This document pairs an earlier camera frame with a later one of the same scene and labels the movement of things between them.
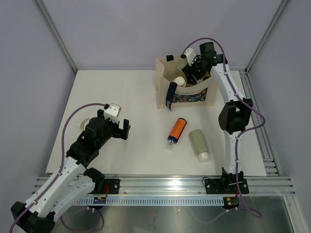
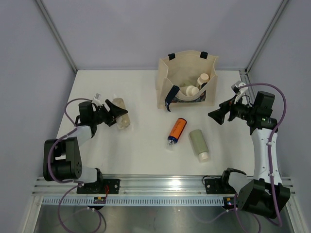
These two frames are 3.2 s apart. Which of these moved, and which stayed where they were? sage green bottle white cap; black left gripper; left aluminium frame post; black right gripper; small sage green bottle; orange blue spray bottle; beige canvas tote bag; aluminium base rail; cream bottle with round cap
Moved: cream bottle with round cap; small sage green bottle; black left gripper; black right gripper
Stayed: aluminium base rail; orange blue spray bottle; left aluminium frame post; beige canvas tote bag; sage green bottle white cap
